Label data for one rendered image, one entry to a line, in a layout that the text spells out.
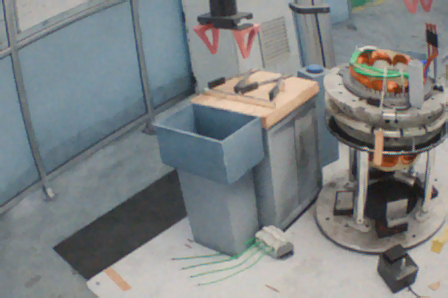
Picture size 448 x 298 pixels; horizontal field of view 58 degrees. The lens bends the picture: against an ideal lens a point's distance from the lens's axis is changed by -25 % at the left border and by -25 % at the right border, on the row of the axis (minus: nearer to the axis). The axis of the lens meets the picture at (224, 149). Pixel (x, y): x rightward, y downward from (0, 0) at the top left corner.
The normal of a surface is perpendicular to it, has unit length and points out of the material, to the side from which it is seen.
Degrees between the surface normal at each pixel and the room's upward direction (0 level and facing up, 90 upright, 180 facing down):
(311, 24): 90
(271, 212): 90
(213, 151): 90
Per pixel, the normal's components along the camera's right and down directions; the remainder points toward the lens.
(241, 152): 0.76, 0.21
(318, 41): 0.18, 0.44
